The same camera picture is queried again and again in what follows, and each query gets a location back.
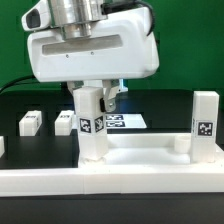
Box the white fence wall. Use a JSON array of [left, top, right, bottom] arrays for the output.
[[0, 165, 224, 197], [0, 136, 5, 158]]

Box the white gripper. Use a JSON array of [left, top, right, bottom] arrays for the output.
[[21, 0, 159, 112]]

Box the black cable bundle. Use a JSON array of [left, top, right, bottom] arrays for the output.
[[0, 75, 36, 95]]

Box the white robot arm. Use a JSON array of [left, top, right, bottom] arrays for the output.
[[21, 0, 159, 112]]

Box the white front fence wall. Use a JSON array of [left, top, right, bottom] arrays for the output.
[[0, 165, 224, 197]]

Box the white desk top tray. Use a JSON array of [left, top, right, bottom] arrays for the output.
[[78, 133, 224, 170]]

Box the fiducial marker sheet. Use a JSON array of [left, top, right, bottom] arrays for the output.
[[106, 114, 147, 129]]

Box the white left fence wall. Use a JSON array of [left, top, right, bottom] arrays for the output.
[[0, 136, 5, 158]]

